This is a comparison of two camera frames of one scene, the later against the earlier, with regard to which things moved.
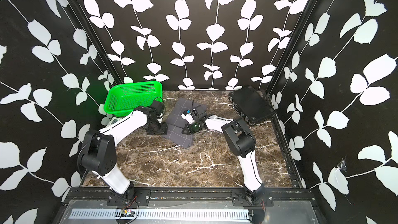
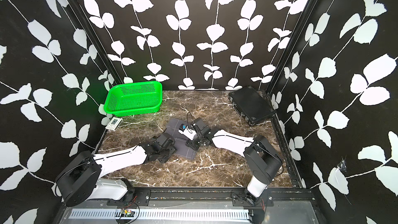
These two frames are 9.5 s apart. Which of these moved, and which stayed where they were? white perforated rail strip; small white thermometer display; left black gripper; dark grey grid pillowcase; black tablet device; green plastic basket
Moved: dark grey grid pillowcase; left black gripper
Stayed: small white thermometer display; green plastic basket; white perforated rail strip; black tablet device
